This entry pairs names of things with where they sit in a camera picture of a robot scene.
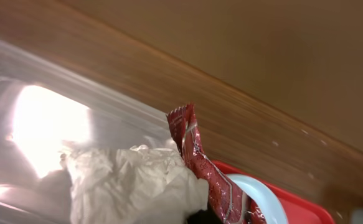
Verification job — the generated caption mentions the clear plastic bin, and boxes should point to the clear plastic bin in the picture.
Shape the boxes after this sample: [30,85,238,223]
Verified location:
[0,40,170,223]

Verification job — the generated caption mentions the white napkin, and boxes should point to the white napkin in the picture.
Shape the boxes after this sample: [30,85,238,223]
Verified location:
[37,139,210,224]

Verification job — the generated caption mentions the light blue plate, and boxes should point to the light blue plate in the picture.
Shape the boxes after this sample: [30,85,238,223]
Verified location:
[227,174,289,224]

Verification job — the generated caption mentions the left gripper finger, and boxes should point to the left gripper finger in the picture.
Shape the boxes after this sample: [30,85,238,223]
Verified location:
[187,209,222,224]

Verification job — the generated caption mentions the red serving tray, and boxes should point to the red serving tray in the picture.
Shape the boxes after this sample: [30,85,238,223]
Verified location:
[210,160,336,224]

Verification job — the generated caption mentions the red snack wrapper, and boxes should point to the red snack wrapper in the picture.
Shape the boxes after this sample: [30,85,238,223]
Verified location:
[166,104,266,224]

